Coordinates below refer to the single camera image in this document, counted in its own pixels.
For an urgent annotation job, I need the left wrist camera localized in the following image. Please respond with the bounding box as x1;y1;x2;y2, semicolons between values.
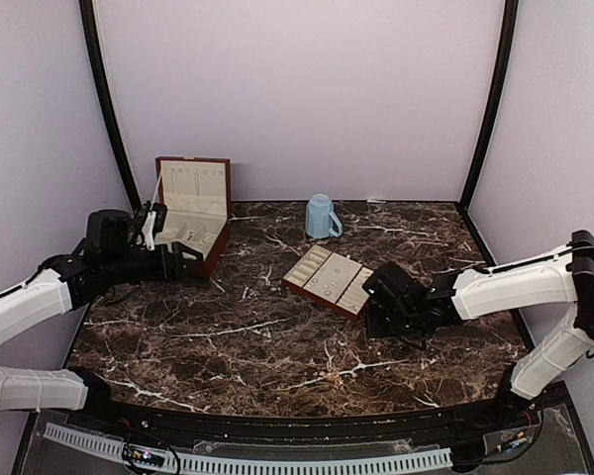
84;200;168;253

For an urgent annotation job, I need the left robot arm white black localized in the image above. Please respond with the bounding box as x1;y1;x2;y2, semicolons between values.
0;242;204;431

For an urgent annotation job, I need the brown jewelry tray cream lining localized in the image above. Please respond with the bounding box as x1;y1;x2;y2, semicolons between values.
282;245;373;322

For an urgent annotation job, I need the left black frame post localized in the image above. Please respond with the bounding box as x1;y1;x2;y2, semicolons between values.
78;0;141;211

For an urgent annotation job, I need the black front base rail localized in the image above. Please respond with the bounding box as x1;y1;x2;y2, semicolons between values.
29;383;575;449

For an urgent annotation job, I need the black frame post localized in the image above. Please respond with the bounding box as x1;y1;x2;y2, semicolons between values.
78;0;141;211
458;0;520;214

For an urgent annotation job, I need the light blue mug upside down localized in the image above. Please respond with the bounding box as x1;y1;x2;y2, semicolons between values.
306;194;343;239

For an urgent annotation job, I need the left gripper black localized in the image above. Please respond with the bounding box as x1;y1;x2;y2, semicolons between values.
104;240;203;286

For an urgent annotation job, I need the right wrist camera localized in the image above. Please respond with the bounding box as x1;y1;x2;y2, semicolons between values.
362;261;426;312

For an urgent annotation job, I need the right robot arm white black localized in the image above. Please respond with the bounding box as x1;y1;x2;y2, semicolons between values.
362;230;594;429

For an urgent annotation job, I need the white slotted cable duct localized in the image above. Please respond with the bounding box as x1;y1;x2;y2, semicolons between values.
43;423;453;474

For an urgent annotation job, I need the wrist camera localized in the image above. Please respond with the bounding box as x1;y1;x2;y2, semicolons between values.
84;200;168;253
362;261;426;312

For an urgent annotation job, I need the right black frame post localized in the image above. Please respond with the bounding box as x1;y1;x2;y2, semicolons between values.
458;0;520;214

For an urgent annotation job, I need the brown jewelry box cream lining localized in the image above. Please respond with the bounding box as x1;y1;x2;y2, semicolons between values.
155;156;232;278

